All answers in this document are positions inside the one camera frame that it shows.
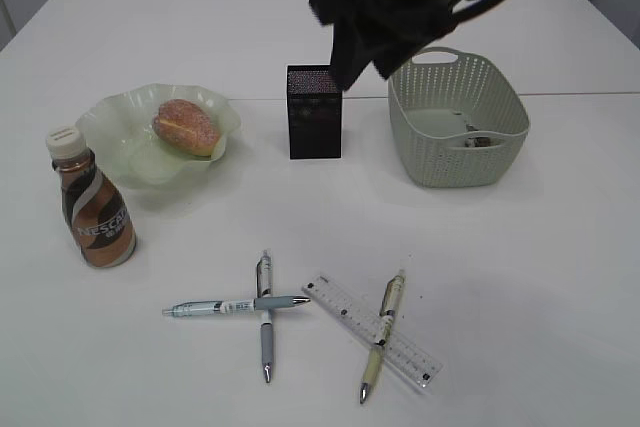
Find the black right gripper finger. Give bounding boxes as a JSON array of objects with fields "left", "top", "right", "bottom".
[
  {"left": 329, "top": 14, "right": 380, "bottom": 92},
  {"left": 372, "top": 39, "right": 433, "bottom": 79}
]

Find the paper ball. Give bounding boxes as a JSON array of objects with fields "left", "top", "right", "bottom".
[{"left": 465, "top": 136, "right": 493, "bottom": 148}]

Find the sugared bread roll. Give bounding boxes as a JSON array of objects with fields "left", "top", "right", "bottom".
[{"left": 152, "top": 99, "right": 220, "bottom": 157}]

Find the grey pen horizontal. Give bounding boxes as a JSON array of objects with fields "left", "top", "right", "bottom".
[{"left": 162, "top": 296, "right": 311, "bottom": 318}]

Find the brown coffee bottle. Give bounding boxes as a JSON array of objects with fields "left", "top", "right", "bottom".
[{"left": 46, "top": 126, "right": 137, "bottom": 268}]

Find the clear plastic ruler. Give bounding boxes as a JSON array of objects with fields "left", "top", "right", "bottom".
[{"left": 302, "top": 274, "right": 443, "bottom": 389}]

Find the black mesh pen holder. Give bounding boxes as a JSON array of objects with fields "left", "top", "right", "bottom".
[{"left": 286, "top": 65, "right": 342, "bottom": 160}]

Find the grey-green plastic basket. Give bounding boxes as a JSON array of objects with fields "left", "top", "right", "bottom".
[{"left": 387, "top": 47, "right": 530, "bottom": 188}]

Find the grey pen lying vertical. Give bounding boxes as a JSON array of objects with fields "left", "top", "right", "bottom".
[{"left": 256, "top": 249, "right": 274, "bottom": 384}]

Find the beige patterned pen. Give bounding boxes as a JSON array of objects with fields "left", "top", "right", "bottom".
[{"left": 359, "top": 269, "right": 406, "bottom": 405}]

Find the pale green wavy plate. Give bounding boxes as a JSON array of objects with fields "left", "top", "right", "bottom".
[{"left": 76, "top": 83, "right": 241, "bottom": 188}]

